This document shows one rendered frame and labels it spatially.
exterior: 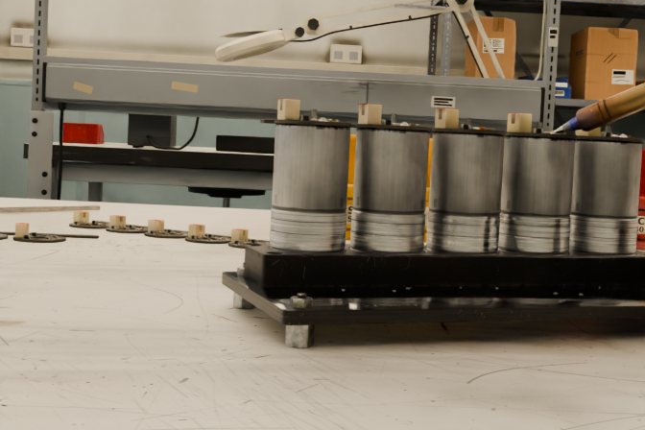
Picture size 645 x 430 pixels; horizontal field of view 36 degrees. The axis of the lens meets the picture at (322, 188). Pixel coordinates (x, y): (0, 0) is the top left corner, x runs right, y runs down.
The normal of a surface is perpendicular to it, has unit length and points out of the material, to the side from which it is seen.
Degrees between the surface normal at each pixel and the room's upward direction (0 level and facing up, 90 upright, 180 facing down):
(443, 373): 0
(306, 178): 90
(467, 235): 90
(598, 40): 93
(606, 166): 90
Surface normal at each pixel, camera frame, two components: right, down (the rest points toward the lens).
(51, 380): 0.05, -1.00
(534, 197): -0.31, 0.04
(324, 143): 0.29, 0.07
